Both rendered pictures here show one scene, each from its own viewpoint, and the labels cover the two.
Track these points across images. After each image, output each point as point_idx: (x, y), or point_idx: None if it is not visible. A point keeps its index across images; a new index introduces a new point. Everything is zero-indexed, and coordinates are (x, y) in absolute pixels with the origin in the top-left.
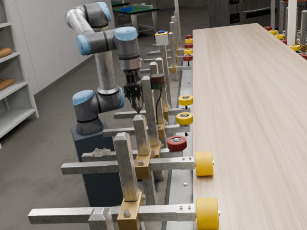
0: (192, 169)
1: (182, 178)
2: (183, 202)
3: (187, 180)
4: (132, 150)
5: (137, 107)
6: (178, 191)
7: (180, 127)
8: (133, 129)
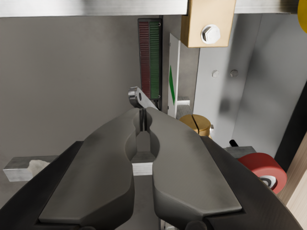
0: (237, 19)
1: (212, 50)
2: (206, 116)
3: (219, 57)
4: (136, 165)
5: (139, 117)
6: (201, 90)
7: (296, 13)
8: (91, 8)
